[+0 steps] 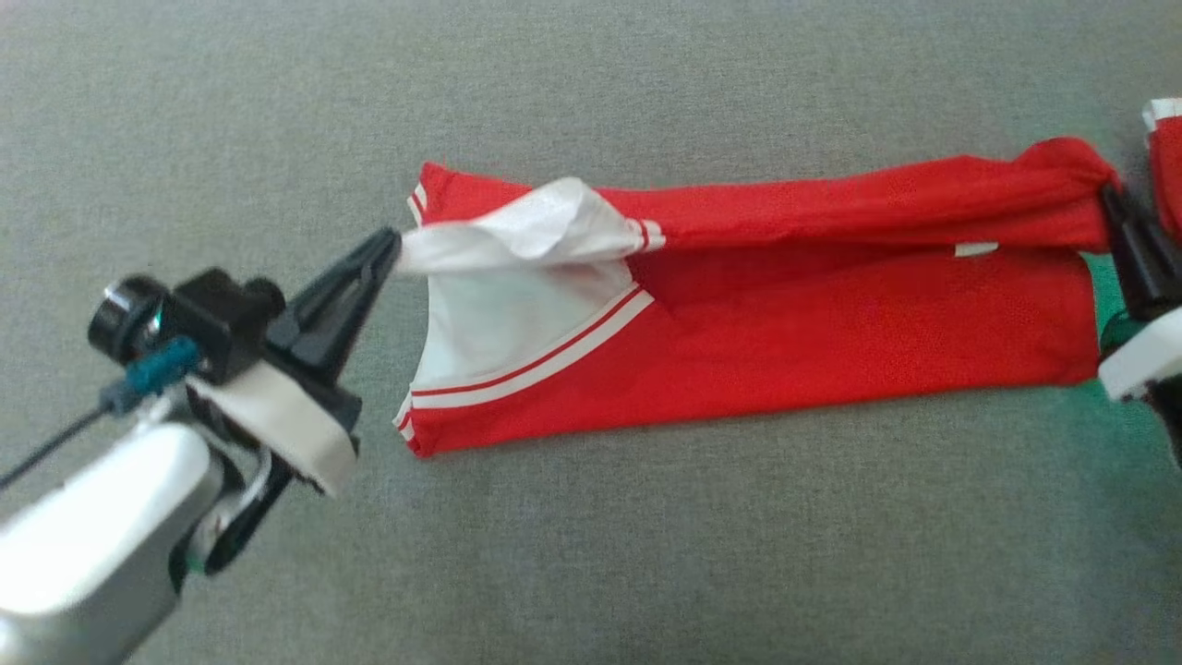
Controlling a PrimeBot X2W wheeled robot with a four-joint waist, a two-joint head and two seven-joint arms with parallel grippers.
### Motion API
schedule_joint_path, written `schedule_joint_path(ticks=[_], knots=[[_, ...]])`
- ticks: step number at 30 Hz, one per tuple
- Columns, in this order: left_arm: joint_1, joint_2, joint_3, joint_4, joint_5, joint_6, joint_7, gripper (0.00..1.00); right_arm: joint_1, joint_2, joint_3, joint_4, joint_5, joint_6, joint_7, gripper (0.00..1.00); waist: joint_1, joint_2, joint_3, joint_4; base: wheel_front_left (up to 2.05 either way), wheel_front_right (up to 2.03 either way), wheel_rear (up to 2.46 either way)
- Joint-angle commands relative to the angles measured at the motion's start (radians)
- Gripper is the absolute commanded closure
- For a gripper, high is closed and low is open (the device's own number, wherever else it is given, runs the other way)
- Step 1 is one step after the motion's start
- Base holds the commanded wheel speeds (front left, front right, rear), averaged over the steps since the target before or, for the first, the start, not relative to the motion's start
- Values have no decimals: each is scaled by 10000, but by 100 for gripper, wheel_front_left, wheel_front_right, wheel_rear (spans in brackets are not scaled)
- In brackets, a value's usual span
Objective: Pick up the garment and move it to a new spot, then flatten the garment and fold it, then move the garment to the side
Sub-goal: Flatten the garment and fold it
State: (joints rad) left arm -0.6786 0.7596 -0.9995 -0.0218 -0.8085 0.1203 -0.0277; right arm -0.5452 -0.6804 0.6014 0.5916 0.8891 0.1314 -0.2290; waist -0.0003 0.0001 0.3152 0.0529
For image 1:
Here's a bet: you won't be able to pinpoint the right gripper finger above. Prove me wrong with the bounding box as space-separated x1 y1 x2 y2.
1130 207 1182 308
1099 187 1171 321

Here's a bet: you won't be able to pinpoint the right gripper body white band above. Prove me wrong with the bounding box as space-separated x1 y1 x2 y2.
1096 308 1182 467

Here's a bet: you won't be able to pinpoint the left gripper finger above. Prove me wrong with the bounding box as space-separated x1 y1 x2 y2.
266 226 401 359
294 240 404 386

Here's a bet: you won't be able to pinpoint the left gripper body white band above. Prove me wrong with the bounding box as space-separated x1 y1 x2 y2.
183 337 363 575

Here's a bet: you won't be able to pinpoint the red jersey white sleeves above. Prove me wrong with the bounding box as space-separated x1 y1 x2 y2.
392 137 1123 460

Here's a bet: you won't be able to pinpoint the red shorts white stripes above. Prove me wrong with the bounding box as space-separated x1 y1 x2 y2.
1142 97 1182 244

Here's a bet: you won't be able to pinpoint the grey sofa seat cushion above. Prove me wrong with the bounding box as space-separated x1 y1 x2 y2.
0 0 1182 665

